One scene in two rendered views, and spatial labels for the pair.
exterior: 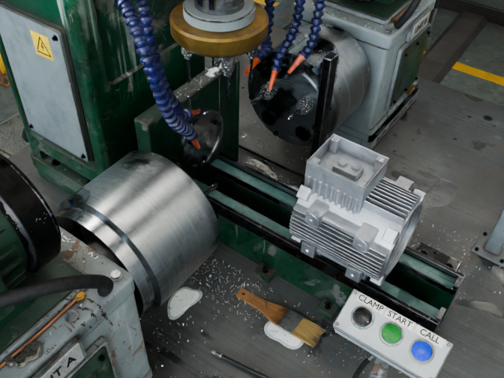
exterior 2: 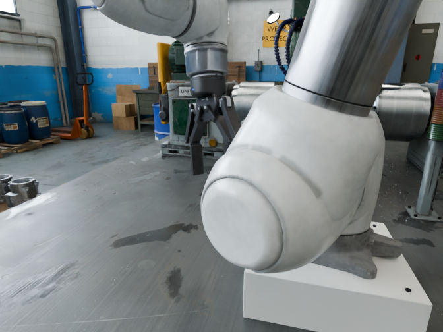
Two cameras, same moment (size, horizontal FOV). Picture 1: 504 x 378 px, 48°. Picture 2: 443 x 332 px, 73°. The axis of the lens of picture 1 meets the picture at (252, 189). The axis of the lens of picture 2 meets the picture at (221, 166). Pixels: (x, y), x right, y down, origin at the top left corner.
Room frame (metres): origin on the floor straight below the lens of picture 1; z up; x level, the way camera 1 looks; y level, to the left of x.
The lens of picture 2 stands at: (0.06, -1.16, 1.20)
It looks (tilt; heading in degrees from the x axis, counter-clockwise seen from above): 17 degrees down; 72
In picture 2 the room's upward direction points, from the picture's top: straight up
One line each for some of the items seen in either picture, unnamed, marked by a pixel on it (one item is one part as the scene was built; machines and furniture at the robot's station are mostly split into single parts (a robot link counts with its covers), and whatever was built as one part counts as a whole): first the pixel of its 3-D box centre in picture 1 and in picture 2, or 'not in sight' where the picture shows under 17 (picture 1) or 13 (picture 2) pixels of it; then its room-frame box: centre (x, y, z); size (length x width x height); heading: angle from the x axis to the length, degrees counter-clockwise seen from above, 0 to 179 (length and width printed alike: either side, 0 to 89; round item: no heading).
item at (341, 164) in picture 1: (345, 173); not in sight; (0.79, -0.18, 1.11); 0.12 x 0.11 x 0.07; 56
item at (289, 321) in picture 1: (278, 314); not in sight; (0.67, -0.07, 0.80); 0.21 x 0.05 x 0.01; 58
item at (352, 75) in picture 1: (315, 79); (400, 112); (1.21, -0.15, 1.04); 0.41 x 0.25 x 0.25; 146
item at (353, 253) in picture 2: not in sight; (335, 231); (0.42, -0.74, 0.91); 0.22 x 0.18 x 0.06; 138
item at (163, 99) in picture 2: not in sight; (167, 101); (0.26, 0.37, 1.07); 0.08 x 0.07 x 0.20; 56
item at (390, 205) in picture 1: (356, 217); not in sight; (0.76, -0.21, 1.02); 0.20 x 0.19 x 0.19; 56
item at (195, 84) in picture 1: (182, 143); not in sight; (1.02, 0.17, 0.97); 0.30 x 0.11 x 0.34; 146
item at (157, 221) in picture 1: (116, 250); (246, 107); (0.64, 0.24, 1.04); 0.37 x 0.25 x 0.25; 146
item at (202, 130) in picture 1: (202, 140); not in sight; (0.98, 0.11, 1.02); 0.15 x 0.02 x 0.15; 146
